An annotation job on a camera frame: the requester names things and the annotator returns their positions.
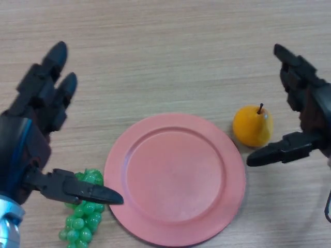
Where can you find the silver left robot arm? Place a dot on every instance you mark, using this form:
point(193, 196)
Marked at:
point(9, 224)

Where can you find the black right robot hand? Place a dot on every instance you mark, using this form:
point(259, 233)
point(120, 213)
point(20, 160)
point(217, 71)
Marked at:
point(315, 108)

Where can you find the yellow pear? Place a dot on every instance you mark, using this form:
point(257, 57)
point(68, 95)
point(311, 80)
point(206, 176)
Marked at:
point(249, 126)

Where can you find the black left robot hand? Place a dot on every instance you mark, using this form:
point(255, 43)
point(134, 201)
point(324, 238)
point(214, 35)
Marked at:
point(26, 149)

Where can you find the pink round plate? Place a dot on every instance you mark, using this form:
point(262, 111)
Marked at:
point(175, 175)

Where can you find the green grape bunch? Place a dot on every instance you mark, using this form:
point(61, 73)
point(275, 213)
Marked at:
point(82, 219)

